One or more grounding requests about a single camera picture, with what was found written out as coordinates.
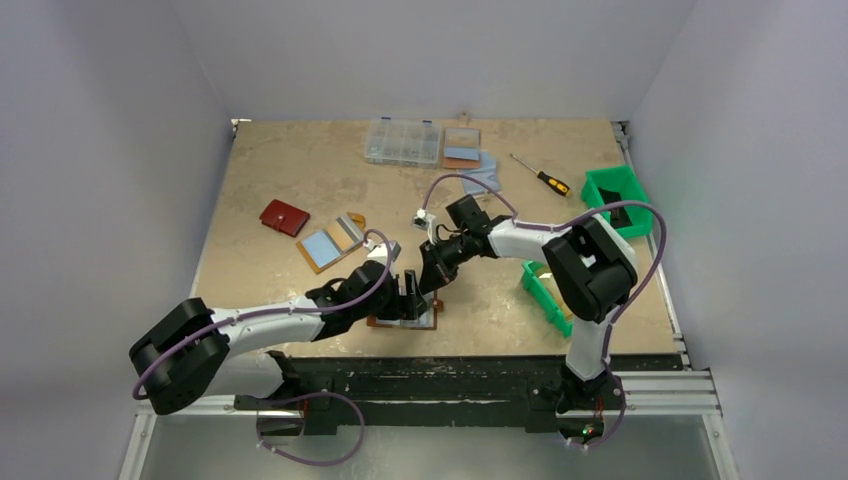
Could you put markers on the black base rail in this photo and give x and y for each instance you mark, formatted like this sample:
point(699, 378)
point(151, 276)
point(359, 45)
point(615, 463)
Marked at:
point(460, 391)

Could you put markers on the green bin far right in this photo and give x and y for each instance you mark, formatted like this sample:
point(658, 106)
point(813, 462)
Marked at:
point(619, 183)

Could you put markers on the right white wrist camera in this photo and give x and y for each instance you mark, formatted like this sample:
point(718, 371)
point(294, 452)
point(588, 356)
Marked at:
point(423, 220)

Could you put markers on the blue transparent card sleeve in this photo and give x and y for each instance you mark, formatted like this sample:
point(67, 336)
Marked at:
point(483, 179)

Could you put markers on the open tan card holder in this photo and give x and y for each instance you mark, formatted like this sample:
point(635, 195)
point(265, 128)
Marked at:
point(326, 247)

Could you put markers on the dark red card holder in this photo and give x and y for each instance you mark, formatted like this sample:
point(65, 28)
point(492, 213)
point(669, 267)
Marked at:
point(284, 218)

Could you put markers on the clear plastic organizer box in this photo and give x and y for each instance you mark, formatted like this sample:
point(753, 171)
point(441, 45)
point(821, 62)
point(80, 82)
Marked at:
point(403, 143)

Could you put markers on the white small bin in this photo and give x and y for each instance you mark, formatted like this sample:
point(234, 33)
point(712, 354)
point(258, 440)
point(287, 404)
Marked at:
point(618, 240)

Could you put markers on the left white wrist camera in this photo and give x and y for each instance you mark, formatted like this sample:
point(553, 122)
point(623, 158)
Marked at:
point(383, 252)

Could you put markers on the brown leather card holder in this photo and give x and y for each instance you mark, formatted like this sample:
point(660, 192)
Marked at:
point(428, 321)

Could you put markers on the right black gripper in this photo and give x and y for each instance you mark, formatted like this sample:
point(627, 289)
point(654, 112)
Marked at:
point(433, 266)

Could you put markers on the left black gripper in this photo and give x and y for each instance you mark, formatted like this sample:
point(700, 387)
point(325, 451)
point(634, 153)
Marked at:
point(403, 301)

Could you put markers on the green bin with cards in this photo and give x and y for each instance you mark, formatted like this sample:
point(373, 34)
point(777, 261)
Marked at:
point(538, 281)

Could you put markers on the aluminium frame rail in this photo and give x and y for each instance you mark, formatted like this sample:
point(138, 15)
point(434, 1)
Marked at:
point(670, 428)

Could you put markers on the yellow black screwdriver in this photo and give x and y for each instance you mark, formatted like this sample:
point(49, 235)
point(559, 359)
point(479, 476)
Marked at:
point(555, 184)

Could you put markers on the open brown card holder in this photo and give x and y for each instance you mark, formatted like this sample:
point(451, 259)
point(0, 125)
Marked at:
point(461, 148)

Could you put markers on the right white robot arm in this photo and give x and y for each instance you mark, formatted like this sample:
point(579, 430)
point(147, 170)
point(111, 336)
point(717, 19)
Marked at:
point(593, 268)

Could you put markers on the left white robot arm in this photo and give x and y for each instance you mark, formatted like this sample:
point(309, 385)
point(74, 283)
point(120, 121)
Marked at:
point(197, 351)

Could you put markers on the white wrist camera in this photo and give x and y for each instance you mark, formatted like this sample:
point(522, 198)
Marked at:
point(423, 220)
point(383, 252)

